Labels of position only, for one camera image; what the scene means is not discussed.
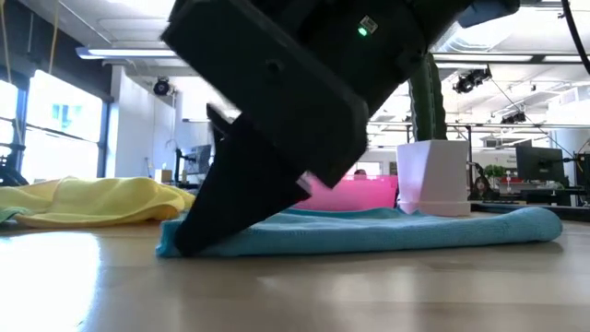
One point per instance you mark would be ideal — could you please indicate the pink translucent plastic bin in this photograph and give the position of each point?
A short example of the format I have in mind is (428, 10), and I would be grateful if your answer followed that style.
(359, 196)

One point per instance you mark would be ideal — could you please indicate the light blue microfiber towel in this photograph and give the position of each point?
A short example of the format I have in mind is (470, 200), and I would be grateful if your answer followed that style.
(392, 230)

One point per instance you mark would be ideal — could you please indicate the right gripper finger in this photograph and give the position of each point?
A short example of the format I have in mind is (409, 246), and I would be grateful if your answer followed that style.
(223, 122)
(239, 193)

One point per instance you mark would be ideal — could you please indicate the black equipment stand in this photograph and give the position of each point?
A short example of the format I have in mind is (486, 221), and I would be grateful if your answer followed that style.
(8, 173)

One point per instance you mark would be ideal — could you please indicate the person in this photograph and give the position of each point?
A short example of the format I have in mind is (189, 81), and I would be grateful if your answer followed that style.
(360, 174)
(481, 188)

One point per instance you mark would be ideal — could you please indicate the yellow microfiber towel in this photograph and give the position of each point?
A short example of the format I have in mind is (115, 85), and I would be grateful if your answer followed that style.
(101, 200)

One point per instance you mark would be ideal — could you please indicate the monitor on black arm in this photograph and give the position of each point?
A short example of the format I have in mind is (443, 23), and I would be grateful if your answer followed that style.
(202, 159)

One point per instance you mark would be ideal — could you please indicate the green cactus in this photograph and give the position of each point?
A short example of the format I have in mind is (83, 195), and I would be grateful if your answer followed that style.
(428, 110)

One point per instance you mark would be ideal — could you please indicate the black computer monitor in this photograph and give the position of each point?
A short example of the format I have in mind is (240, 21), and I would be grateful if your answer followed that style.
(539, 163)

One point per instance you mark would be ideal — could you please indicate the small leafy potted plant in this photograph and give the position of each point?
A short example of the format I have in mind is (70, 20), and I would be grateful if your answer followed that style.
(494, 171)

